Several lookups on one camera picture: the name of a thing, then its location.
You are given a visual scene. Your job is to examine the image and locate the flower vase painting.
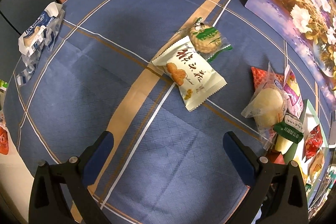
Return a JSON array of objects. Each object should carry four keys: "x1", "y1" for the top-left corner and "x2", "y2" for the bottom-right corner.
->
[{"x1": 245, "y1": 0, "x2": 335, "y2": 106}]

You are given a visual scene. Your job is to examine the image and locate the cream orange cake packet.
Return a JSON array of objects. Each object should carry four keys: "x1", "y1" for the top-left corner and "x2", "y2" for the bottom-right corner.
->
[{"x1": 309, "y1": 150, "x2": 325, "y2": 184}]

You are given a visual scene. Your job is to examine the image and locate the green biscuit packet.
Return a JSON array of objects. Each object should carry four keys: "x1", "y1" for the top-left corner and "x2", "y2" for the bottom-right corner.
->
[{"x1": 273, "y1": 113, "x2": 304, "y2": 144}]

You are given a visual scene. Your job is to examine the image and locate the crumpled blue white wrapper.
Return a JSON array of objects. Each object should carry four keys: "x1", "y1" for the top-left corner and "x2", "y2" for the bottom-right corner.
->
[{"x1": 17, "y1": 2, "x2": 65, "y2": 86}]

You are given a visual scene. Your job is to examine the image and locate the blue plaid tablecloth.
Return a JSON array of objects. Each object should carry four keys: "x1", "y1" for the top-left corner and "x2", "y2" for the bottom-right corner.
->
[{"x1": 3, "y1": 0, "x2": 334, "y2": 224}]

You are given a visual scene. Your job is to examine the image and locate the round cookie clear green packet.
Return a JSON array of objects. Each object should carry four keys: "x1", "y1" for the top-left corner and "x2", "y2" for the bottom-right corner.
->
[{"x1": 177, "y1": 17, "x2": 232, "y2": 63}]

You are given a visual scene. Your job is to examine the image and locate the white nut snack packet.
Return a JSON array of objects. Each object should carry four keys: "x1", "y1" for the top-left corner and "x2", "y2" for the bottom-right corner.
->
[{"x1": 152, "y1": 36, "x2": 227, "y2": 112}]

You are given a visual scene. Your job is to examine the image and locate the dark red white-stripe packet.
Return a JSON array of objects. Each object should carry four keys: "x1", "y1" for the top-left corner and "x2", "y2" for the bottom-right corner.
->
[{"x1": 266, "y1": 149, "x2": 285, "y2": 165}]

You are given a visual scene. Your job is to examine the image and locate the white teal-rimmed tray box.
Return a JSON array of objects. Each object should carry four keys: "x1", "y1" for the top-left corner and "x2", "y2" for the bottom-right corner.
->
[{"x1": 284, "y1": 100, "x2": 329, "y2": 203}]

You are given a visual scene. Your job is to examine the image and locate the yellow jelly cup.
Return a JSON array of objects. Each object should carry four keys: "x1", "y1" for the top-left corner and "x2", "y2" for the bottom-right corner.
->
[{"x1": 274, "y1": 134, "x2": 293, "y2": 155}]

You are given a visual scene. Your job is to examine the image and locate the colourful bags on floor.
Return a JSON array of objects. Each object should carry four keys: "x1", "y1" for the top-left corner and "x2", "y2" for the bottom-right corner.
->
[{"x1": 0, "y1": 80, "x2": 9, "y2": 155}]

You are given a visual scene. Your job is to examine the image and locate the red patterned packet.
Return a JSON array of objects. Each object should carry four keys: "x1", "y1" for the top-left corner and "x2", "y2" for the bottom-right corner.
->
[{"x1": 251, "y1": 67, "x2": 284, "y2": 90}]

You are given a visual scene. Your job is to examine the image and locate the red candy-twist snack packet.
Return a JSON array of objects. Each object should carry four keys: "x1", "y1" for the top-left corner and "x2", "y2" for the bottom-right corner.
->
[{"x1": 305, "y1": 124, "x2": 323, "y2": 161}]

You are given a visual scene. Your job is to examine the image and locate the round pastry clear packet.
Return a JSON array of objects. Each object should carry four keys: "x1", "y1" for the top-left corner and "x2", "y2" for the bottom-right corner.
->
[{"x1": 241, "y1": 65, "x2": 288, "y2": 150}]

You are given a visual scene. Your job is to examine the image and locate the pink purple swiss roll packet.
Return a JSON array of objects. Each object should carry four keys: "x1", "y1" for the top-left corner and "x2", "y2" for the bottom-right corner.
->
[{"x1": 283, "y1": 64, "x2": 303, "y2": 119}]

